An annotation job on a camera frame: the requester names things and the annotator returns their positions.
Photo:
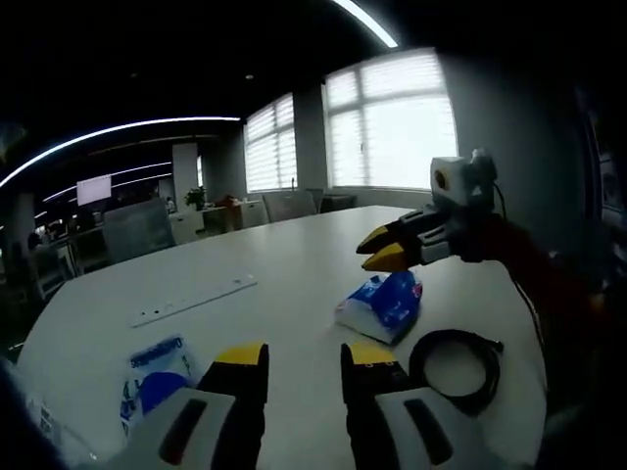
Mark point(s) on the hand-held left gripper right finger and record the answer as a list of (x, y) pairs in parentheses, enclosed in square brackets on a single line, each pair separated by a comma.
[(372, 416)]

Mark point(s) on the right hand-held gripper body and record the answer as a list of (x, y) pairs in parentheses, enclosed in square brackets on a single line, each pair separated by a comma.
[(453, 178)]

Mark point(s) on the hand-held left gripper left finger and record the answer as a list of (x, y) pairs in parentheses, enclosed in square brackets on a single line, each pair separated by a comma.
[(230, 416)]

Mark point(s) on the blue tissue packet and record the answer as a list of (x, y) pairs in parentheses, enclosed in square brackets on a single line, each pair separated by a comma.
[(387, 303)]

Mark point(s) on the clear bag with blue pad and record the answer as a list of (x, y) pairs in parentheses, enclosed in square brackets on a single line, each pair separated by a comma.
[(157, 391)]

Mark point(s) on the dark grey chair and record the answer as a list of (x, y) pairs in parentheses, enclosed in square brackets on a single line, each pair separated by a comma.
[(338, 203)]

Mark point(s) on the wide window with blinds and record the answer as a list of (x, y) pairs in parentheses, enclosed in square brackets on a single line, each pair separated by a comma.
[(397, 127)]

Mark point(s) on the light grey chair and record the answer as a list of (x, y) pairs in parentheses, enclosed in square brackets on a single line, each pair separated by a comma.
[(289, 209)]

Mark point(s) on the narrow window with blinds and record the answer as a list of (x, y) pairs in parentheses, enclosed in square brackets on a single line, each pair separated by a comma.
[(272, 147)]

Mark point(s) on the white cabinet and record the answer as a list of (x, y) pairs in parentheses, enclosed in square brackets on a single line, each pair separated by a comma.
[(235, 218)]

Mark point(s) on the ceiling light strip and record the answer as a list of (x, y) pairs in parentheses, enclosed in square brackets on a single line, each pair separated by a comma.
[(367, 22), (122, 128)]

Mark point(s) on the orange object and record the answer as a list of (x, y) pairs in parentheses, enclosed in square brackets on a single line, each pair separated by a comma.
[(225, 200)]

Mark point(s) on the large grey office chair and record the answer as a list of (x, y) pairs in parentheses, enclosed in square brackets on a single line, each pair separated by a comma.
[(139, 230)]

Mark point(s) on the green potted plant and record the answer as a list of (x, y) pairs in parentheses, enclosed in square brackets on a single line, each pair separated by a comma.
[(195, 198)]

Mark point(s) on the white monitor screen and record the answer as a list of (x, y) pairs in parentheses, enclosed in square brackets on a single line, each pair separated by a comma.
[(94, 190)]

